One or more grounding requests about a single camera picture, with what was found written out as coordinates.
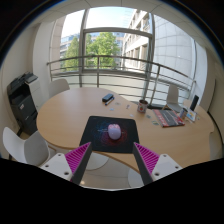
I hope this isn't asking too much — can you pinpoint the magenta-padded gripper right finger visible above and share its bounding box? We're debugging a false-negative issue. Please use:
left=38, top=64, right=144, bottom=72
left=132, top=141, right=184, bottom=186

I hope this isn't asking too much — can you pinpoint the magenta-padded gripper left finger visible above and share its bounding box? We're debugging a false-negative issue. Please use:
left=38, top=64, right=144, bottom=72
left=39, top=141, right=94, bottom=185

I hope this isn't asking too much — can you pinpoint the pink and lilac computer mouse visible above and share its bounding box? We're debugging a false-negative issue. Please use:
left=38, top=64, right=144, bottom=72
left=107, top=123, right=122, bottom=140

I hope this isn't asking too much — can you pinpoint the black mouse pad, red-blue print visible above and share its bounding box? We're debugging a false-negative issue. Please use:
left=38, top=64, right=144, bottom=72
left=79, top=115, right=140, bottom=154

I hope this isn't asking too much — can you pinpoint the white chair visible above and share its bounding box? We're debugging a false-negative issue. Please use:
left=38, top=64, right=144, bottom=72
left=165, top=84, right=183, bottom=113
left=2, top=126, right=51, bottom=167
left=48, top=78, right=71, bottom=99

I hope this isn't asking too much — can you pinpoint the large red and blue magazine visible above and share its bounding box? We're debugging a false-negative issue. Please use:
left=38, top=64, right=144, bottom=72
left=152, top=109, right=186, bottom=128

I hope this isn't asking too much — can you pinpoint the printed white mug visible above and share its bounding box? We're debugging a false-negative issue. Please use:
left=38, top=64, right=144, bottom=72
left=179, top=107, right=189, bottom=120
left=137, top=99, right=149, bottom=114

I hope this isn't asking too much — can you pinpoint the tall black speaker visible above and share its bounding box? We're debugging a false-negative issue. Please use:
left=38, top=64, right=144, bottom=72
left=189, top=94, right=200, bottom=112

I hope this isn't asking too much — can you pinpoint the black and white office printer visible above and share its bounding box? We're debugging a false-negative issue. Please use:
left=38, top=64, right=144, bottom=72
left=7, top=72, right=39, bottom=135

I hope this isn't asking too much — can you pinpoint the blue pen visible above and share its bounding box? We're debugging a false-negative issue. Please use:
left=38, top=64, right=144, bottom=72
left=104, top=96, right=116, bottom=107

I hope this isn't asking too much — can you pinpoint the small black case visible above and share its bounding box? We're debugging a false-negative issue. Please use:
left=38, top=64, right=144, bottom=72
left=101, top=93, right=115, bottom=103

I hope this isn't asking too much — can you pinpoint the grey metal railing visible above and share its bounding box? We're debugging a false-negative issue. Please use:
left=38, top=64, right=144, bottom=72
left=46, top=54, right=198, bottom=105

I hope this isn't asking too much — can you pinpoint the green tree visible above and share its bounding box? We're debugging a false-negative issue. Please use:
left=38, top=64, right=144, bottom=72
left=63, top=31, right=122, bottom=71

